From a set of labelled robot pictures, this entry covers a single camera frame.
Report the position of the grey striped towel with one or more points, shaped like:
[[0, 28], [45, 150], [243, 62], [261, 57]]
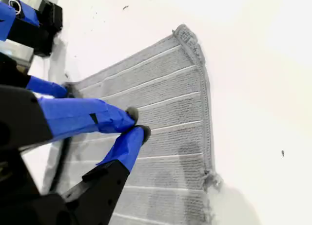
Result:
[[170, 100]]

